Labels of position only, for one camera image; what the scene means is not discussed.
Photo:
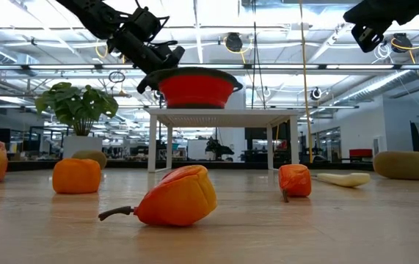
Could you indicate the white perforated shelf riser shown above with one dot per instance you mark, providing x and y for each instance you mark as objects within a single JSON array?
[{"x": 220, "y": 118}]

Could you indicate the black background robot arm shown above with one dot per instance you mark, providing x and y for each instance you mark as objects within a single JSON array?
[{"x": 216, "y": 148}]

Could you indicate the round orange fruit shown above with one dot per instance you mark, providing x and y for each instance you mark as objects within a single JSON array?
[{"x": 76, "y": 176}]

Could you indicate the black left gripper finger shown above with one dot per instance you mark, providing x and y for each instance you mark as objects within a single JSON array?
[
  {"x": 167, "y": 66},
  {"x": 172, "y": 52}
]

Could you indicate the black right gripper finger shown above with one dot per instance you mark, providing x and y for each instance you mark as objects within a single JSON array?
[{"x": 370, "y": 12}]

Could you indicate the green plant in white pot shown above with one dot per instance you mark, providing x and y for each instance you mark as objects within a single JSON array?
[{"x": 77, "y": 106}]

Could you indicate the red box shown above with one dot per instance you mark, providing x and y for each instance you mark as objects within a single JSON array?
[{"x": 360, "y": 153}]

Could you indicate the red collapsible colander bowl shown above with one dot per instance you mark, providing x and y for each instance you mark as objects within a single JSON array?
[{"x": 194, "y": 91}]

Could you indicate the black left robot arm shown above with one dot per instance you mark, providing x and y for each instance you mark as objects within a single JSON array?
[{"x": 91, "y": 14}]

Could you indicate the small orange-yellow stemmed fruit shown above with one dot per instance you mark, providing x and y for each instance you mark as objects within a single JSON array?
[
  {"x": 180, "y": 198},
  {"x": 294, "y": 179}
]

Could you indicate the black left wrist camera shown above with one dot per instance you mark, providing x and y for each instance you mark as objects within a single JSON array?
[{"x": 146, "y": 22}]

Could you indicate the brown kiwi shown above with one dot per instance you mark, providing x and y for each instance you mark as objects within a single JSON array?
[
  {"x": 401, "y": 165},
  {"x": 93, "y": 154}
]

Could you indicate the black aluminium table frame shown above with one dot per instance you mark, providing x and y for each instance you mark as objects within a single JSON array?
[{"x": 231, "y": 165}]

